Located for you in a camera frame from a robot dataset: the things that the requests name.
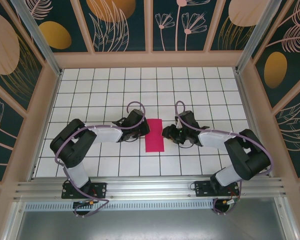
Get pink square paper sheet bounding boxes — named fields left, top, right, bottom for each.
left=144, top=118, right=166, bottom=153

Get aluminium mounting rail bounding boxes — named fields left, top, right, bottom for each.
left=13, top=176, right=290, bottom=201

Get aluminium corner post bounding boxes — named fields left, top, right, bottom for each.
left=9, top=0, right=64, bottom=77
left=235, top=0, right=283, bottom=74

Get grey metal sheet panel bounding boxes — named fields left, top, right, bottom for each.
left=14, top=211, right=288, bottom=240

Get slotted grey cable duct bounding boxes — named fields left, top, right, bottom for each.
left=24, top=201, right=216, bottom=211

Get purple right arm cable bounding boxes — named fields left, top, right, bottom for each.
left=175, top=100, right=275, bottom=216

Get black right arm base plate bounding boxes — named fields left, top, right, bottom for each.
left=194, top=180, right=241, bottom=197

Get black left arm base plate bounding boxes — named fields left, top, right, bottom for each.
left=61, top=181, right=108, bottom=200

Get aluminium side rail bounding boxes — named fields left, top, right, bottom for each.
left=236, top=71, right=274, bottom=178

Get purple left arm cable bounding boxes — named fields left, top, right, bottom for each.
left=55, top=101, right=148, bottom=219

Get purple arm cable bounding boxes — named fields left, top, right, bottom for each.
left=55, top=101, right=148, bottom=219
left=175, top=100, right=275, bottom=216

